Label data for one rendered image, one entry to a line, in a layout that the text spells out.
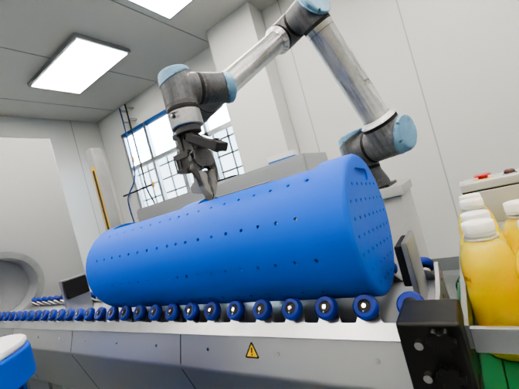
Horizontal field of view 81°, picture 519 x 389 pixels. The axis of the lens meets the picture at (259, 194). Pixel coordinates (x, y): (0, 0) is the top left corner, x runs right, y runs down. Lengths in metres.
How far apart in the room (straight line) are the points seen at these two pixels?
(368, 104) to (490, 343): 1.02
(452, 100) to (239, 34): 2.39
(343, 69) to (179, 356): 1.12
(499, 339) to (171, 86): 0.81
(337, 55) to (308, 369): 1.06
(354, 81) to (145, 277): 1.01
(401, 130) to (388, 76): 2.24
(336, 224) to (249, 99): 3.35
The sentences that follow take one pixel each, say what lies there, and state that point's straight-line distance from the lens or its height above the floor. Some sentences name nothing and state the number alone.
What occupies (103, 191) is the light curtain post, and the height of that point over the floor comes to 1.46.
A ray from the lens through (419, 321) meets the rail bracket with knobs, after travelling 0.44.
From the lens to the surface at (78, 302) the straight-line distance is 1.59.
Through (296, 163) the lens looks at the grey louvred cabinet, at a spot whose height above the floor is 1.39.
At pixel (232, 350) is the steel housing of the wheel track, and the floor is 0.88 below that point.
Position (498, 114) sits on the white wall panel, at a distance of 3.46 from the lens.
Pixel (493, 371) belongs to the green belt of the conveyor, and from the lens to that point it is 0.55.
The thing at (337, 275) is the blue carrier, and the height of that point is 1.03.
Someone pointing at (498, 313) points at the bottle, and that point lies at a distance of 0.53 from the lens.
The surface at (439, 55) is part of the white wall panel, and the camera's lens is 3.54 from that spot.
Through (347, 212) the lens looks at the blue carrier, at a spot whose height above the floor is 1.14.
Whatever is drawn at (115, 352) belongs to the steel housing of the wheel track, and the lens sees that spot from 1.16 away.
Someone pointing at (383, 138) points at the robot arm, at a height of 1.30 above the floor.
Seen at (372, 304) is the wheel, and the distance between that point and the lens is 0.59.
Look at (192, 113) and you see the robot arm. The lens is 0.86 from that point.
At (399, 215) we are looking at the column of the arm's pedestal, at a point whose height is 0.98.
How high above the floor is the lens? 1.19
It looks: 1 degrees up
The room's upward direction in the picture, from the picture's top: 15 degrees counter-clockwise
